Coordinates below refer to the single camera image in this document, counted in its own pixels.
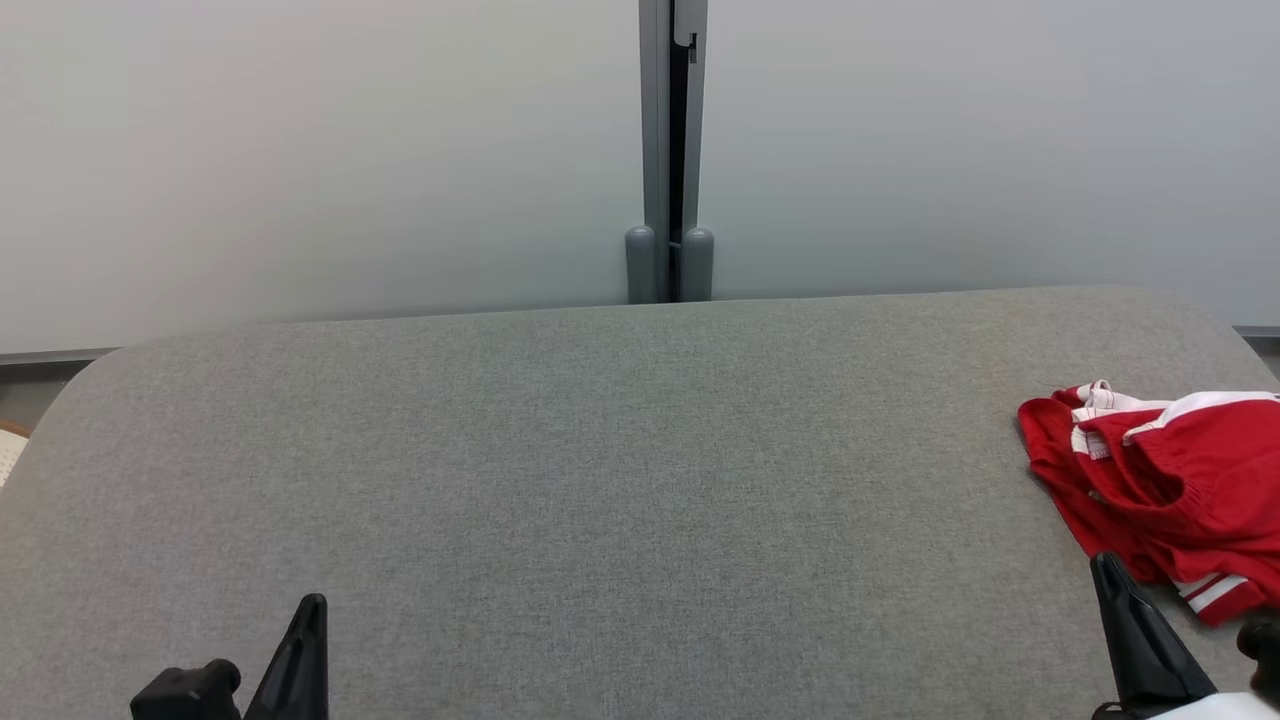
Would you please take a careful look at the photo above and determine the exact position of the grey partition post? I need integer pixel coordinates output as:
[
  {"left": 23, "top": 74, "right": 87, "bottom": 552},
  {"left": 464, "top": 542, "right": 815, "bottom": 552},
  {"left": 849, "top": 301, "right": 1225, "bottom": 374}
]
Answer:
[
  {"left": 625, "top": 0, "right": 673, "bottom": 305},
  {"left": 680, "top": 0, "right": 715, "bottom": 303}
]

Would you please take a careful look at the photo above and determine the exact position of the red white basketball jersey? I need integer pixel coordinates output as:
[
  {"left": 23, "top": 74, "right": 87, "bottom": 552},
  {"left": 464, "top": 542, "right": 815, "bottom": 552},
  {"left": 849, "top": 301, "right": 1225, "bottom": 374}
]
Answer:
[{"left": 1017, "top": 380, "right": 1280, "bottom": 628}]

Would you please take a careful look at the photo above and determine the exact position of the white perforated laundry basket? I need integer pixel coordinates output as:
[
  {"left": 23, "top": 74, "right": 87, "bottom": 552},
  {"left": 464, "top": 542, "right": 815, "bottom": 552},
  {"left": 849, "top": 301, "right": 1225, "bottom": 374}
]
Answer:
[{"left": 0, "top": 418, "right": 33, "bottom": 491}]

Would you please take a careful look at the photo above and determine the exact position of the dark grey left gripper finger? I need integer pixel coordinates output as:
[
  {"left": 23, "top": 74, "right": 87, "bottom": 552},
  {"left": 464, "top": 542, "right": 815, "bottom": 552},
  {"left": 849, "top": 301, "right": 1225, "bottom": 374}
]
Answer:
[{"left": 242, "top": 592, "right": 330, "bottom": 720}]

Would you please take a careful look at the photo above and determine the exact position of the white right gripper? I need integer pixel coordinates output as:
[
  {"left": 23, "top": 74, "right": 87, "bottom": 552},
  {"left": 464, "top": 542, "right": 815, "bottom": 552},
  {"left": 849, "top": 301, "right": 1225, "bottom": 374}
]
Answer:
[{"left": 1089, "top": 551, "right": 1280, "bottom": 720}]

